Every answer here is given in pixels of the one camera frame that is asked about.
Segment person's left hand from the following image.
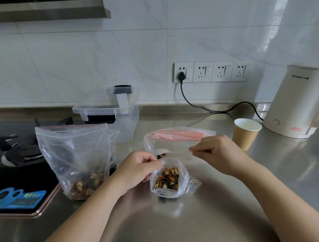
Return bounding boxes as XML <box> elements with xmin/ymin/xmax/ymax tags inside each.
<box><xmin>113</xmin><ymin>151</ymin><xmax>164</xmax><ymax>198</ymax></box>

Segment person's right hand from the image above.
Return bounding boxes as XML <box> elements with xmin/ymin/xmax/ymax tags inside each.
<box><xmin>189</xmin><ymin>135</ymin><xmax>247</xmax><ymax>178</ymax></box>

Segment small clear zip bag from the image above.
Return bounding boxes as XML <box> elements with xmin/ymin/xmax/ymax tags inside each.
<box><xmin>143</xmin><ymin>127</ymin><xmax>216</xmax><ymax>199</ymax></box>

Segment person's right forearm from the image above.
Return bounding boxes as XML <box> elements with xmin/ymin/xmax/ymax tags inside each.
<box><xmin>234</xmin><ymin>153</ymin><xmax>319</xmax><ymax>242</ymax></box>

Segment person's left forearm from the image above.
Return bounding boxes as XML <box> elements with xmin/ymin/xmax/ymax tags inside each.
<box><xmin>46</xmin><ymin>175</ymin><xmax>125</xmax><ymax>242</ymax></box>

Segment mixed nuts portion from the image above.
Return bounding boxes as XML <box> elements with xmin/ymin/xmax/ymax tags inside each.
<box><xmin>154</xmin><ymin>167</ymin><xmax>179</xmax><ymax>192</ymax></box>

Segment clear plastic storage box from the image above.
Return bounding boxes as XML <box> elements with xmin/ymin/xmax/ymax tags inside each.
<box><xmin>82</xmin><ymin>100</ymin><xmax>140</xmax><ymax>144</ymax></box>

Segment brown paper cup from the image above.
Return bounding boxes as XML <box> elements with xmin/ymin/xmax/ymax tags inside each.
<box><xmin>232</xmin><ymin>118</ymin><xmax>263</xmax><ymax>151</ymax></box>

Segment mixed nuts heap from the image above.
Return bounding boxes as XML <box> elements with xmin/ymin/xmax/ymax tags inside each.
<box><xmin>65</xmin><ymin>171</ymin><xmax>110</xmax><ymax>201</ymax></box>

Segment clear box lid grey latches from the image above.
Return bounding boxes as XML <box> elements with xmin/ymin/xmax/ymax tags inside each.
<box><xmin>72</xmin><ymin>85</ymin><xmax>139</xmax><ymax>118</ymax></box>

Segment large clear zip bag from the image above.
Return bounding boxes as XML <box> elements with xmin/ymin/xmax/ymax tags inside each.
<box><xmin>35</xmin><ymin>123</ymin><xmax>118</xmax><ymax>201</ymax></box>

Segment white electric kettle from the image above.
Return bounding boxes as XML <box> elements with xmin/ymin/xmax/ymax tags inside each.
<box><xmin>263</xmin><ymin>64</ymin><xmax>319</xmax><ymax>139</ymax></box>

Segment black glass gas stove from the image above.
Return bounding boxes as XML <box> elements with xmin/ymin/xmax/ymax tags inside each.
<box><xmin>0</xmin><ymin>117</ymin><xmax>76</xmax><ymax>218</ymax></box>

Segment blue stove sticker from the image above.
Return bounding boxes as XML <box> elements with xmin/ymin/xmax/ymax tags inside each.
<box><xmin>0</xmin><ymin>188</ymin><xmax>47</xmax><ymax>209</ymax></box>

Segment black burner grate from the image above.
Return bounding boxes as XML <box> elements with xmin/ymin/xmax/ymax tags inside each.
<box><xmin>0</xmin><ymin>119</ymin><xmax>42</xmax><ymax>167</ymax></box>

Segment steel range hood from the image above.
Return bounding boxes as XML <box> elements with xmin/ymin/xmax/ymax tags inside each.
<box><xmin>0</xmin><ymin>0</ymin><xmax>111</xmax><ymax>23</ymax></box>

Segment black power cord with plug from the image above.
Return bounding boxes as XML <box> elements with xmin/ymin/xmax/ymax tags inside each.
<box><xmin>177</xmin><ymin>72</ymin><xmax>265</xmax><ymax>121</ymax></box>

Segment white wall socket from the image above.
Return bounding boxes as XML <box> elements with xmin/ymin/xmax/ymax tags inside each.
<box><xmin>194</xmin><ymin>62</ymin><xmax>214</xmax><ymax>83</ymax></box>
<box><xmin>174</xmin><ymin>62</ymin><xmax>194</xmax><ymax>83</ymax></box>
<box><xmin>230</xmin><ymin>61</ymin><xmax>251</xmax><ymax>82</ymax></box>
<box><xmin>213</xmin><ymin>61</ymin><xmax>234</xmax><ymax>82</ymax></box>

